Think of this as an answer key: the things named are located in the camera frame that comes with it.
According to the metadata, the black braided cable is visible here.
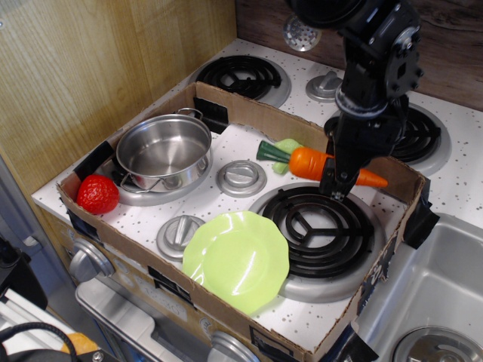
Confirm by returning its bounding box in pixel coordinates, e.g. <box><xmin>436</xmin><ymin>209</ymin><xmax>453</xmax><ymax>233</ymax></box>
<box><xmin>0</xmin><ymin>321</ymin><xmax>78</xmax><ymax>362</ymax></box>

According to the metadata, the silver sink drain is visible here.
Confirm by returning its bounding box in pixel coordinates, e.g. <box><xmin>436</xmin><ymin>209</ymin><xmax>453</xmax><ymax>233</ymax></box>
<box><xmin>391</xmin><ymin>327</ymin><xmax>482</xmax><ymax>362</ymax></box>

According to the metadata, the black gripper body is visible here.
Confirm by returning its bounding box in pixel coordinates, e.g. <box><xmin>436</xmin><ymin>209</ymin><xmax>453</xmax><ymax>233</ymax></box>
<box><xmin>324</xmin><ymin>95</ymin><xmax>409</xmax><ymax>181</ymax></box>

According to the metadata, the orange plastic toy carrot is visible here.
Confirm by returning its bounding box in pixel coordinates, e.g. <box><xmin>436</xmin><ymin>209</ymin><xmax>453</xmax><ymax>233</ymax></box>
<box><xmin>256</xmin><ymin>141</ymin><xmax>389</xmax><ymax>188</ymax></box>

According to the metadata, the grey front stove knob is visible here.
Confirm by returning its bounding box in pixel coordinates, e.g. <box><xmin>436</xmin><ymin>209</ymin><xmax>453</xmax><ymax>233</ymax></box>
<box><xmin>156</xmin><ymin>215</ymin><xmax>205</xmax><ymax>262</ymax></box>

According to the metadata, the left grey oven knob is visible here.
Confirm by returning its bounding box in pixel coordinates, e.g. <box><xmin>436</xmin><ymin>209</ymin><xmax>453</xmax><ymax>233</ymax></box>
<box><xmin>69</xmin><ymin>238</ymin><xmax>115</xmax><ymax>283</ymax></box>

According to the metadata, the back right black burner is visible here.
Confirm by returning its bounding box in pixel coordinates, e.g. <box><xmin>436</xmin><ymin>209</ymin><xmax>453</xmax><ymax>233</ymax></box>
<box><xmin>325</xmin><ymin>98</ymin><xmax>453</xmax><ymax>176</ymax></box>

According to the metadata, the brown cardboard fence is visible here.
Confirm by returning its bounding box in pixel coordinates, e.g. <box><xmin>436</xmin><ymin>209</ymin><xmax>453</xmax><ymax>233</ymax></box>
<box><xmin>57</xmin><ymin>83</ymin><xmax>426</xmax><ymax>361</ymax></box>

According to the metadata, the grey centre stove knob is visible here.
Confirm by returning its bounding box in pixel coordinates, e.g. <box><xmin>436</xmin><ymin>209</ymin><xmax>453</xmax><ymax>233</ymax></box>
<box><xmin>216</xmin><ymin>160</ymin><xmax>267</xmax><ymax>198</ymax></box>

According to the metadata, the red plastic toy strawberry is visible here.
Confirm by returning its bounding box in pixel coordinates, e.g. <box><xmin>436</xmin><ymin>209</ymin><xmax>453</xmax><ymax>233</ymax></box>
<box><xmin>76</xmin><ymin>174</ymin><xmax>120</xmax><ymax>214</ymax></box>

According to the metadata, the grey back stove knob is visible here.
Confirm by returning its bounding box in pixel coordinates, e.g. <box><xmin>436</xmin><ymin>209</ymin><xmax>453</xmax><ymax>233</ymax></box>
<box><xmin>306</xmin><ymin>71</ymin><xmax>343</xmax><ymax>103</ymax></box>

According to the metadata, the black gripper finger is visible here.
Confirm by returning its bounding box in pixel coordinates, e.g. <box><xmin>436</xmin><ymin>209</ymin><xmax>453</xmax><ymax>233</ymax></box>
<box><xmin>319</xmin><ymin>158</ymin><xmax>336</xmax><ymax>195</ymax></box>
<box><xmin>331</xmin><ymin>179</ymin><xmax>356</xmax><ymax>201</ymax></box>

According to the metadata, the grey toy sink basin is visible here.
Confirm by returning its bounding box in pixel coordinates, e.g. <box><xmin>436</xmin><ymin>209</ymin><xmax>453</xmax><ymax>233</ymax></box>
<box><xmin>357</xmin><ymin>214</ymin><xmax>482</xmax><ymax>361</ymax></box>

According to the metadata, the grey stove knob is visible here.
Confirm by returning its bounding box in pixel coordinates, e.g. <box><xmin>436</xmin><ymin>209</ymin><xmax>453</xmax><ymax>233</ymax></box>
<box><xmin>306</xmin><ymin>71</ymin><xmax>343</xmax><ymax>103</ymax></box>
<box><xmin>216</xmin><ymin>160</ymin><xmax>267</xmax><ymax>198</ymax></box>
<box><xmin>156</xmin><ymin>215</ymin><xmax>205</xmax><ymax>262</ymax></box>

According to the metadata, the grey oven door handle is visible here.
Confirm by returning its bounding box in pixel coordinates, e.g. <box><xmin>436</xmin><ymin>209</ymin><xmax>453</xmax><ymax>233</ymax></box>
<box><xmin>75</xmin><ymin>279</ymin><xmax>209</xmax><ymax>361</ymax></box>

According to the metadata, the black burner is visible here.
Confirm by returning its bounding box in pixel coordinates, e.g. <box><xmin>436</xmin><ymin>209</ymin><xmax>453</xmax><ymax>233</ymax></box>
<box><xmin>325</xmin><ymin>98</ymin><xmax>453</xmax><ymax>176</ymax></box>
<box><xmin>189</xmin><ymin>55</ymin><xmax>291</xmax><ymax>108</ymax></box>
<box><xmin>250</xmin><ymin>183</ymin><xmax>386</xmax><ymax>303</ymax></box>

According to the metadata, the hanging metal strainer ladle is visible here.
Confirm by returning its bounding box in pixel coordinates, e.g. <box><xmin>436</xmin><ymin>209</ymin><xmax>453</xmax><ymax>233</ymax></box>
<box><xmin>283</xmin><ymin>14</ymin><xmax>322</xmax><ymax>52</ymax></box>

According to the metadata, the small stainless steel pot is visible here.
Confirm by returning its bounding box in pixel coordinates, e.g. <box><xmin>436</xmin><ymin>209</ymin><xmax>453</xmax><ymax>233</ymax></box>
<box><xmin>116</xmin><ymin>108</ymin><xmax>212</xmax><ymax>193</ymax></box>

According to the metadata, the right grey oven knob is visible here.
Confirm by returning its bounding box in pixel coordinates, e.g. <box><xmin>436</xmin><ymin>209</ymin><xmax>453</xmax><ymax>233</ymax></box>
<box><xmin>207</xmin><ymin>331</ymin><xmax>260</xmax><ymax>362</ymax></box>

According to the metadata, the back left black burner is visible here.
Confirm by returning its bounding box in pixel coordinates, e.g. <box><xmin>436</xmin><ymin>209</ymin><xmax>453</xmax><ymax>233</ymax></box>
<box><xmin>189</xmin><ymin>55</ymin><xmax>291</xmax><ymax>108</ymax></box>

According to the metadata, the light green toy broccoli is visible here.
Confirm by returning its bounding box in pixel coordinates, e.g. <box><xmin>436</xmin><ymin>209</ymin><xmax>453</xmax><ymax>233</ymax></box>
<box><xmin>272</xmin><ymin>139</ymin><xmax>302</xmax><ymax>175</ymax></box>

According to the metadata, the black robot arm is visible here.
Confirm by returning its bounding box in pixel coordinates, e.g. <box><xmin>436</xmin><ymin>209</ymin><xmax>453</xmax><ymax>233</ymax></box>
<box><xmin>288</xmin><ymin>1</ymin><xmax>423</xmax><ymax>200</ymax></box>

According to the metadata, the light green plastic plate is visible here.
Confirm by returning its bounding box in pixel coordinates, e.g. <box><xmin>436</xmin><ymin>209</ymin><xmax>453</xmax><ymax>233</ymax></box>
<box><xmin>182</xmin><ymin>211</ymin><xmax>290</xmax><ymax>314</ymax></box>

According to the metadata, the orange yellow object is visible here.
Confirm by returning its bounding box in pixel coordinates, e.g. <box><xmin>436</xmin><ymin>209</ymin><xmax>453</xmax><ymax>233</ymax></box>
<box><xmin>67</xmin><ymin>332</ymin><xmax>99</xmax><ymax>355</ymax></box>

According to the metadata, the grey oven knob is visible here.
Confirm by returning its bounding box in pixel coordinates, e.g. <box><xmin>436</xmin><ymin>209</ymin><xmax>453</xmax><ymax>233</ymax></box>
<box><xmin>69</xmin><ymin>238</ymin><xmax>115</xmax><ymax>283</ymax></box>
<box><xmin>207</xmin><ymin>331</ymin><xmax>260</xmax><ymax>362</ymax></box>

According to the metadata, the black device at left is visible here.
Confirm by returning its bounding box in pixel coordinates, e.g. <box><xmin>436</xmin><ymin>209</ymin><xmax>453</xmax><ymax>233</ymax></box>
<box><xmin>1</xmin><ymin>238</ymin><xmax>48</xmax><ymax>310</ymax></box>

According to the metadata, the front right black burner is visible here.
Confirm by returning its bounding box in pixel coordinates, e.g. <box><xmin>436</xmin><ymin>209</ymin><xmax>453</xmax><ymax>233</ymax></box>
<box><xmin>250</xmin><ymin>183</ymin><xmax>386</xmax><ymax>303</ymax></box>

